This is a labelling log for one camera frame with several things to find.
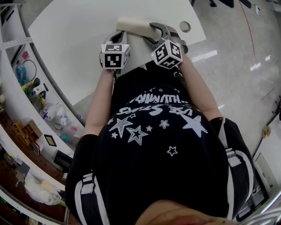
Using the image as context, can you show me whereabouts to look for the black cable loop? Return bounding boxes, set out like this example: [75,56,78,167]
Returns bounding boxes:
[21,59,38,82]

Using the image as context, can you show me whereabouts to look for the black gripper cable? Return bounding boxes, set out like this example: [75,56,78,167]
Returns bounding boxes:
[109,68,118,85]
[173,65,183,79]

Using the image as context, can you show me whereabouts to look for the person's chin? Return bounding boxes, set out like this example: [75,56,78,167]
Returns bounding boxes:
[135,199,238,225]

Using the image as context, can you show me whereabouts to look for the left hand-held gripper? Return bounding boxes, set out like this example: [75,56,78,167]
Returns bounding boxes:
[99,31,130,70]

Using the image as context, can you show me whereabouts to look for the blue bottle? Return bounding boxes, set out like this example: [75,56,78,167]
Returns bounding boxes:
[15,65,27,86]

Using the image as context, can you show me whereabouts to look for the person's left forearm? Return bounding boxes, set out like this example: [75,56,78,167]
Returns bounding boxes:
[84,69,115,136]

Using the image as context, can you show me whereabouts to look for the wooden organiser box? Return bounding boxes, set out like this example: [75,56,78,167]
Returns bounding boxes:
[12,119,43,146]

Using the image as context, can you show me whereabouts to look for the person's right forearm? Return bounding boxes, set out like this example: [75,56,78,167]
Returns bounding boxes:
[178,53,224,121]

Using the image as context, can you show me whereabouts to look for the white shelving unit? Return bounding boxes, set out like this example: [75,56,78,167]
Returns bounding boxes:
[0,3,86,225]

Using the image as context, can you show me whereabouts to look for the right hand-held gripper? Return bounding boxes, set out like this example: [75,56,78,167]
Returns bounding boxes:
[143,22,189,70]

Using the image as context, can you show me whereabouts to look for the person's black star-print shirt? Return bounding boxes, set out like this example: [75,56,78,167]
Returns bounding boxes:
[65,61,256,225]

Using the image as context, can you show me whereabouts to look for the small gold picture frame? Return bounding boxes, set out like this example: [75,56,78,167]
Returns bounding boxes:
[43,134,58,147]

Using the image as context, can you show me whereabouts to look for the beige wall socket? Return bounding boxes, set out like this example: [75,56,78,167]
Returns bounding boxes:
[261,125,272,139]

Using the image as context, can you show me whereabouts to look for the red floor cable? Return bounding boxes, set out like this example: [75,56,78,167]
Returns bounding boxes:
[238,0,256,57]

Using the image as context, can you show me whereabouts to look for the black flat panel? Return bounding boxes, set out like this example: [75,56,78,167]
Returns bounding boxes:
[54,150,73,174]

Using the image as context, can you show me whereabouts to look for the white plastic bag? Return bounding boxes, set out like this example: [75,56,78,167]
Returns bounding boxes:
[23,173,62,206]

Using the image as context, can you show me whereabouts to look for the black tripod stand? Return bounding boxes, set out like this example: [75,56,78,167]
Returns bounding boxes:
[271,95,281,122]

